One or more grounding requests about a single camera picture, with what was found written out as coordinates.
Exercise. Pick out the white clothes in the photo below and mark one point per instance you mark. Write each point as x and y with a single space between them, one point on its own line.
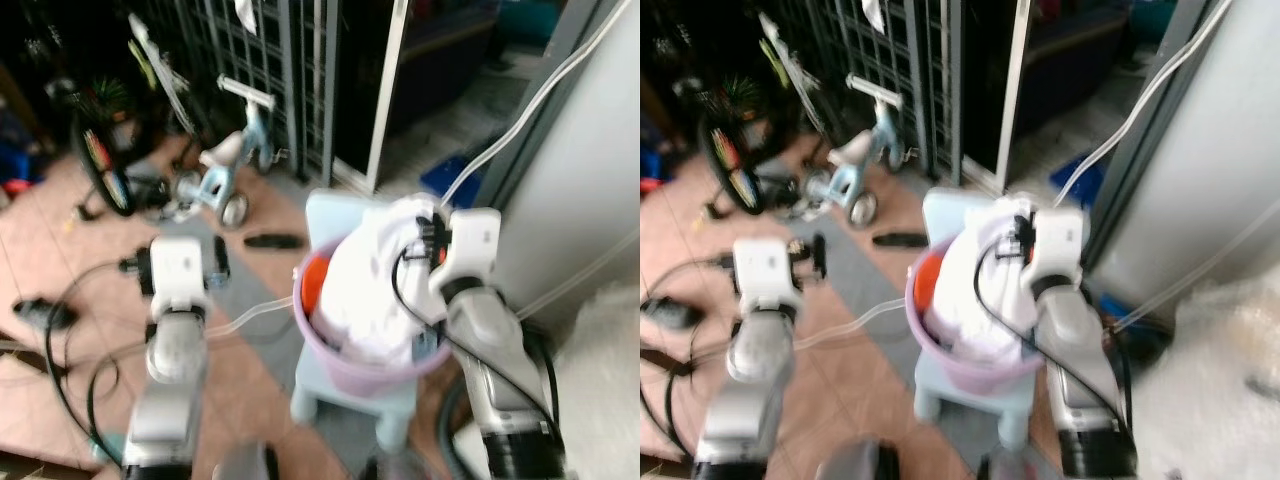
375 275
985 275

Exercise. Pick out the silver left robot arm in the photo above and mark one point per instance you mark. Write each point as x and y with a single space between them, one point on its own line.
175 350
755 355

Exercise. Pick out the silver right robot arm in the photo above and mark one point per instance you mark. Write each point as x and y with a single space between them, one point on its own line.
1085 370
500 370

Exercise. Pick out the grey white washing machine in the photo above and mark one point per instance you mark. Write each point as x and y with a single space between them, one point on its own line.
580 170
1190 150

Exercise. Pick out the blue plastic container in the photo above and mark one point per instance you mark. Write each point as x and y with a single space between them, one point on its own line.
450 180
1078 182

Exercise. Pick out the light blue plastic stool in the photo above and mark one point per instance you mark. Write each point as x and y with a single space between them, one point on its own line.
945 210
330 215

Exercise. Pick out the long black flat slipper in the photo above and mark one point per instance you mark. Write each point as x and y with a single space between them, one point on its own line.
900 240
274 241

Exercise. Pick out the light blue child tricycle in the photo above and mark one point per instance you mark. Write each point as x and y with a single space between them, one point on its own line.
225 165
855 165

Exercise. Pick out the orange item in basin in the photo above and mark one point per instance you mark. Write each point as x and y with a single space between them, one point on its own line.
313 283
928 280

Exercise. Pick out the black rounded floor object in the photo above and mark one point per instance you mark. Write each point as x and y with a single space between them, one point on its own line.
45 314
675 313

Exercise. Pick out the black bicycle wheel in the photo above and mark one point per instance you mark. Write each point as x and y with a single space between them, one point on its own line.
735 165
105 165

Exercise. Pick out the purple plastic wash basin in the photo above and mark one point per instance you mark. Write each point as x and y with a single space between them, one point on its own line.
965 372
360 375

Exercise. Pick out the small red floor object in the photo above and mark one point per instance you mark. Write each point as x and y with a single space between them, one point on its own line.
14 187
650 185

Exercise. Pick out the white kick scooter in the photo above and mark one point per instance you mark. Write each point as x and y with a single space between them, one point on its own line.
160 65
790 65

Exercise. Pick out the grey robot leg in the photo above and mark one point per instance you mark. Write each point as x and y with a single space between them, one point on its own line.
858 462
248 462

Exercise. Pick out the grey metal grid gate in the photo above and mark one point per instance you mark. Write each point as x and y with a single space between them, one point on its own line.
250 60
905 50

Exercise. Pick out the white bubble wrap sheet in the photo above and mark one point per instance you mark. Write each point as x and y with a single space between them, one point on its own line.
600 400
1210 400

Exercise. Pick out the white hanging cloth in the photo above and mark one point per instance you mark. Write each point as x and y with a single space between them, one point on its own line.
873 13
246 14

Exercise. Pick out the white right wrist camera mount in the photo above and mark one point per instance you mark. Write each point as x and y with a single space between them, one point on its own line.
1058 243
472 245

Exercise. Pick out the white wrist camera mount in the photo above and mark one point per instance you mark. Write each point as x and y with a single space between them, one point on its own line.
765 270
472 245
1058 243
180 268

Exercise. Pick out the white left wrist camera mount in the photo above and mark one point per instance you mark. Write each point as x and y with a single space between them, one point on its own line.
765 270
180 268

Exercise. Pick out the white door frame post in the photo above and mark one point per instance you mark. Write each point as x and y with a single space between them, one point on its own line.
1012 90
385 90

